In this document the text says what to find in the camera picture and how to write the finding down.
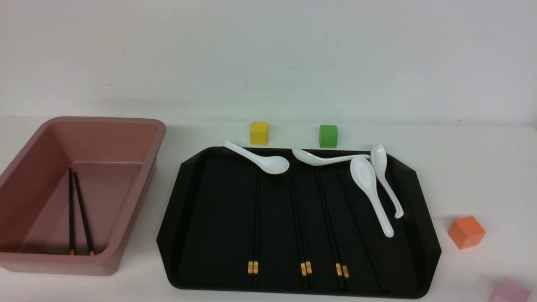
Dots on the white ceramic soup spoon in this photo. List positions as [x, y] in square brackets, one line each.
[379, 161]
[269, 164]
[364, 176]
[314, 160]

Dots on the yellow cube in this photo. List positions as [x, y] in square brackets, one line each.
[259, 133]

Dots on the green cube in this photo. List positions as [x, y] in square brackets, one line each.
[328, 136]

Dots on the plain black chopstick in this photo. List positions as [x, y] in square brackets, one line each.
[363, 237]

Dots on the black serving tray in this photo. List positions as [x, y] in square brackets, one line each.
[205, 239]

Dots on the pink plastic bin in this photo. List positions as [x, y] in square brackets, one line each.
[114, 159]

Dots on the black chopstick in bin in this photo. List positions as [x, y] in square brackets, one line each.
[72, 233]
[82, 208]

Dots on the orange cube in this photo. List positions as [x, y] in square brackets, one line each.
[466, 232]

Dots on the pink cube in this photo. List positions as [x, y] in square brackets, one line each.
[509, 290]

